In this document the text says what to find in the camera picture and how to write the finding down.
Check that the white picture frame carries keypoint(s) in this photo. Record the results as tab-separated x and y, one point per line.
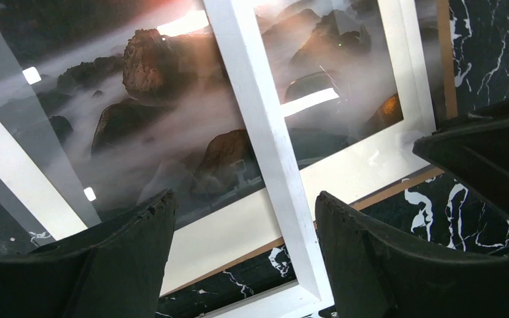
243	53

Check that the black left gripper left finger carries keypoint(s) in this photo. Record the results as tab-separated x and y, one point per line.
114	269

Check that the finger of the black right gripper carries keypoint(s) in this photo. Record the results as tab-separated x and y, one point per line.
474	149

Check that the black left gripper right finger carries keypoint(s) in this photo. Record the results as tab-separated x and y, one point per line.
376	270

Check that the sunset photo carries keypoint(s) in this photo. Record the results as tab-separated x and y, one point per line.
116	101

